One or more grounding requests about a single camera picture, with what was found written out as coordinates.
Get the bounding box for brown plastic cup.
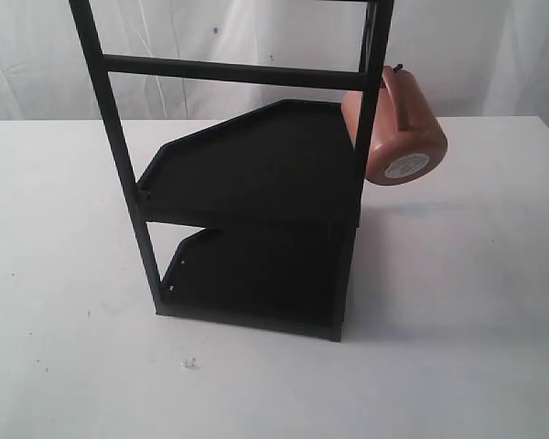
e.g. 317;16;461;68
363;64;448;187

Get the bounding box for black metal shelf rack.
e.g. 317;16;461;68
70;1;393;342

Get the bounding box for white backdrop cloth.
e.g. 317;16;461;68
0;1;549;125

